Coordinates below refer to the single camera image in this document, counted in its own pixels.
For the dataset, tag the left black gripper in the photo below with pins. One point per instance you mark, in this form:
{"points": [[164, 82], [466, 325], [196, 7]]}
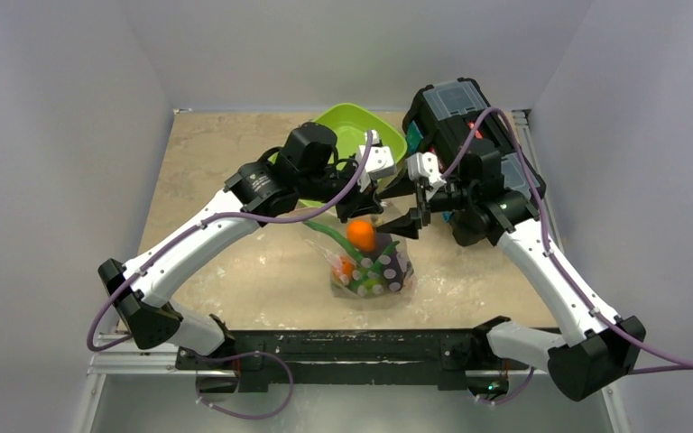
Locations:
{"points": [[363, 199]]}

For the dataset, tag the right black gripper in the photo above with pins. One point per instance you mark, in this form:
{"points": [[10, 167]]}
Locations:
{"points": [[420, 203]]}

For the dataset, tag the clear zip top bag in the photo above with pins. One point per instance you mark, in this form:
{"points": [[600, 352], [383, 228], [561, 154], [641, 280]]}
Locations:
{"points": [[387, 271]]}

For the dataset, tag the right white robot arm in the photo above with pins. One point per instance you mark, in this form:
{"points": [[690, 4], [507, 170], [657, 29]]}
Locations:
{"points": [[594, 346]]}

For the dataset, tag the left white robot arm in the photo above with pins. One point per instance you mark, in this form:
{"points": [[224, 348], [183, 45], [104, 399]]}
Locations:
{"points": [[140, 290]]}

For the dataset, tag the orange fake fruit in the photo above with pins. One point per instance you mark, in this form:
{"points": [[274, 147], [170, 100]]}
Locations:
{"points": [[361, 235]]}

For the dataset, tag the green fake bean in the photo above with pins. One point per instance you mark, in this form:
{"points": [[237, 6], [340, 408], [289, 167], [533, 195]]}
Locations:
{"points": [[338, 238]]}

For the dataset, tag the green plastic tray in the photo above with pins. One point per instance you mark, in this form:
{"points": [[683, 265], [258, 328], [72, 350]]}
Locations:
{"points": [[352, 131]]}

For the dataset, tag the black Delixi toolbox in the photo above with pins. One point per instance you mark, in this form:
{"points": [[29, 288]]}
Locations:
{"points": [[442, 120]]}

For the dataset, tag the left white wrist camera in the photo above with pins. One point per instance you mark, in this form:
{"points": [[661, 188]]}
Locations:
{"points": [[379, 164]]}

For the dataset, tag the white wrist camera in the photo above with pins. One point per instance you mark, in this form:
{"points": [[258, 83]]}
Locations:
{"points": [[423, 169], [379, 164]]}

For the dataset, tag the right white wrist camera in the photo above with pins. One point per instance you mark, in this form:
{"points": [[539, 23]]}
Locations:
{"points": [[423, 169]]}

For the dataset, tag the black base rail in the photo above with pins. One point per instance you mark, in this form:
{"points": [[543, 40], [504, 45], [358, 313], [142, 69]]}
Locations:
{"points": [[448, 359]]}

